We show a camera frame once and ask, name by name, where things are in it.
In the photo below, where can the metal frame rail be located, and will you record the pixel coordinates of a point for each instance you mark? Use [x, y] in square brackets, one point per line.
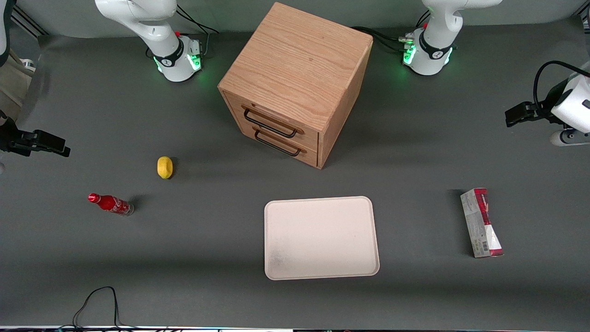
[30, 24]
[583, 17]

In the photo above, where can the cream rectangular tray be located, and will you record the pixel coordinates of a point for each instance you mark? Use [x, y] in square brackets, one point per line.
[322, 240]

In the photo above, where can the red cola bottle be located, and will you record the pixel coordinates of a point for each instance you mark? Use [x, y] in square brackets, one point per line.
[110, 203]

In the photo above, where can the wooden upper drawer front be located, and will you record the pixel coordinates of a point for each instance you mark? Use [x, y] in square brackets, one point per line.
[309, 138]

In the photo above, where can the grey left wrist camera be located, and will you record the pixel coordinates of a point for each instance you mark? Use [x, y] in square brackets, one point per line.
[564, 138]

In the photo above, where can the red cookie box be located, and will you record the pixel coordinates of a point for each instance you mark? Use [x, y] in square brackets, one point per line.
[479, 221]

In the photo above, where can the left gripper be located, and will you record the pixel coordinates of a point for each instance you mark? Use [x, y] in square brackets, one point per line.
[540, 112]

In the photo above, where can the wooden drawer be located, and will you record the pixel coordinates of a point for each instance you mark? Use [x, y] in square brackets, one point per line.
[309, 138]
[311, 157]

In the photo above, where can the light wooden drawer cabinet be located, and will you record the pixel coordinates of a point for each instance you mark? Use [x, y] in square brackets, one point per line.
[295, 60]

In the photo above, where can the small white object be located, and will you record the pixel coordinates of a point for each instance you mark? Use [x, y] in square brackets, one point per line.
[27, 64]

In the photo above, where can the beige cloth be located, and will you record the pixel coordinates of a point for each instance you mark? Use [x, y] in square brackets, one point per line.
[11, 87]

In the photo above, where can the yellow lemon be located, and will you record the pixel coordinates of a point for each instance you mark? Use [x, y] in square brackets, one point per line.
[165, 167]

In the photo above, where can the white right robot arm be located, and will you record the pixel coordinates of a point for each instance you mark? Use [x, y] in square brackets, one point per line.
[147, 27]

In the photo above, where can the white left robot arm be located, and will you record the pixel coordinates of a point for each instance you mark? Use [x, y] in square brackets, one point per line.
[431, 50]

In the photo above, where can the wooden lower drawer front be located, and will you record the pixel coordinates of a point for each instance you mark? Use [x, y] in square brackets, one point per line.
[311, 157]

